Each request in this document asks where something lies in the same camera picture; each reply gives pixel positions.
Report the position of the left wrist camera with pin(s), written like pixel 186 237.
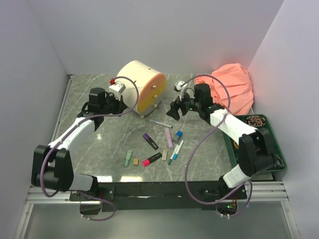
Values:
pixel 116 88

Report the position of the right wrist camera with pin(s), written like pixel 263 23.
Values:
pixel 179 86

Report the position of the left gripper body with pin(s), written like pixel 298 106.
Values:
pixel 113 105

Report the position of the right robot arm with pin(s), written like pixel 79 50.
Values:
pixel 218 116

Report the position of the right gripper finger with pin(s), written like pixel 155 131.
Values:
pixel 173 112
pixel 173 106

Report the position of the green utility knife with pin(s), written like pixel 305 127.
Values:
pixel 128 158

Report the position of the brown eraser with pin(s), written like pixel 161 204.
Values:
pixel 136 161

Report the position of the coiled band top compartment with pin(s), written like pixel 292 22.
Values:
pixel 255 121

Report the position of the round cream drawer cabinet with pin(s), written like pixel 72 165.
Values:
pixel 148 89

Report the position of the purple highlighter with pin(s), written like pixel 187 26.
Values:
pixel 150 141

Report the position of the pink cloth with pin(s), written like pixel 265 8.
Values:
pixel 234 82

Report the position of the yellow rubber bands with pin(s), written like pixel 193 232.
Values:
pixel 235 145

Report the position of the lilac correction tape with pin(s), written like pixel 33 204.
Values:
pixel 168 137

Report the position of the pink highlighter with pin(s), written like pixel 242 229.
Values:
pixel 151 159

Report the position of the green capped marker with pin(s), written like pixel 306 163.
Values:
pixel 173 154

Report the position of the black base bar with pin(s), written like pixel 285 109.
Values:
pixel 125 196

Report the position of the speckled beige eraser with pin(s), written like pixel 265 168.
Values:
pixel 164 155

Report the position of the thin white pen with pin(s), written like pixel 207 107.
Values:
pixel 161 123

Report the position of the blue capped marker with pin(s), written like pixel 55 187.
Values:
pixel 178 150

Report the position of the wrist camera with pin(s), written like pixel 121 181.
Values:
pixel 116 88
pixel 179 86

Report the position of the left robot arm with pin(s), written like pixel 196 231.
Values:
pixel 52 167

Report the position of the blue grey glue stick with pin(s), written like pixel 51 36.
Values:
pixel 176 138

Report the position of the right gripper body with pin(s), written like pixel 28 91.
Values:
pixel 186 103

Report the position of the green compartment tray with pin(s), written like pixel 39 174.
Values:
pixel 262 145

